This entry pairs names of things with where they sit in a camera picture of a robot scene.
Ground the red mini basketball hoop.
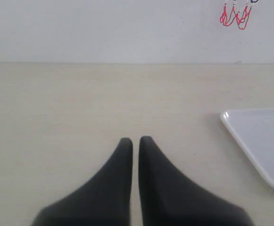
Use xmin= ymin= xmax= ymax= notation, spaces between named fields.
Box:
xmin=219 ymin=0 xmax=259 ymax=30

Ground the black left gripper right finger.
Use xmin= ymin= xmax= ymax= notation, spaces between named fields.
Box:
xmin=138 ymin=136 xmax=253 ymax=226

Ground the white rectangular plastic tray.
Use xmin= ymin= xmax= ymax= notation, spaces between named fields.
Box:
xmin=220 ymin=108 xmax=274 ymax=189

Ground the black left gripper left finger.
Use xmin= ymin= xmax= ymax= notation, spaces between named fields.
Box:
xmin=32 ymin=138 xmax=133 ymax=226

